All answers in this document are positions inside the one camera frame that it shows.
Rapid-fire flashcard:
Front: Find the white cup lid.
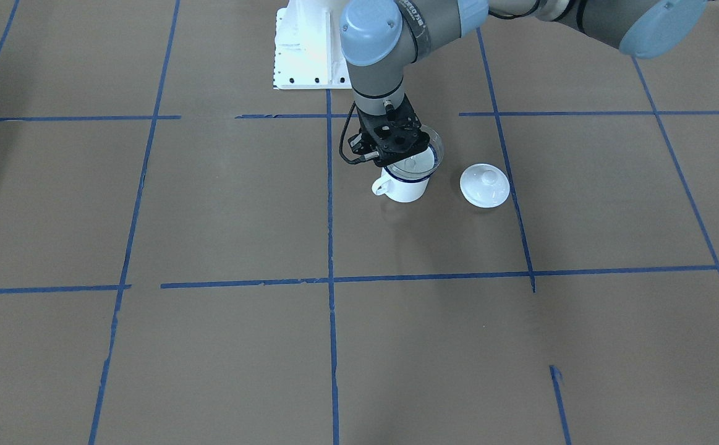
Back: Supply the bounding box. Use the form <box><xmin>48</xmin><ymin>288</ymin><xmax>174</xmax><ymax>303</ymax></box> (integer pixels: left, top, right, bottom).
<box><xmin>460</xmin><ymin>163</ymin><xmax>510</xmax><ymax>208</ymax></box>

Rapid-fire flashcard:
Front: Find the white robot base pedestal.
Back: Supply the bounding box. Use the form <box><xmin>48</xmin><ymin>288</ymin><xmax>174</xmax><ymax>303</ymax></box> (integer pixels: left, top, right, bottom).
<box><xmin>273</xmin><ymin>1</ymin><xmax>351</xmax><ymax>90</ymax></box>

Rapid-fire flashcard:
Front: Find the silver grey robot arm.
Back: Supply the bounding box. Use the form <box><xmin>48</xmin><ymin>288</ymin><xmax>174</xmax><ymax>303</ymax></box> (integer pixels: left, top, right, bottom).
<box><xmin>338</xmin><ymin>1</ymin><xmax>707</xmax><ymax>168</ymax></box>

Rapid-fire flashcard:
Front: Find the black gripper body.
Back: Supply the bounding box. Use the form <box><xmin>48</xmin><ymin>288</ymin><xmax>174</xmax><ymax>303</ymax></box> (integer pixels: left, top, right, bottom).
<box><xmin>347</xmin><ymin>94</ymin><xmax>429</xmax><ymax>168</ymax></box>

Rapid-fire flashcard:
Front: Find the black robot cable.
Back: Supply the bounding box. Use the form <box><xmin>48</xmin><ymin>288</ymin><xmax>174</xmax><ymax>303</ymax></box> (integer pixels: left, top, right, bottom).
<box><xmin>339</xmin><ymin>102</ymin><xmax>375</xmax><ymax>166</ymax></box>

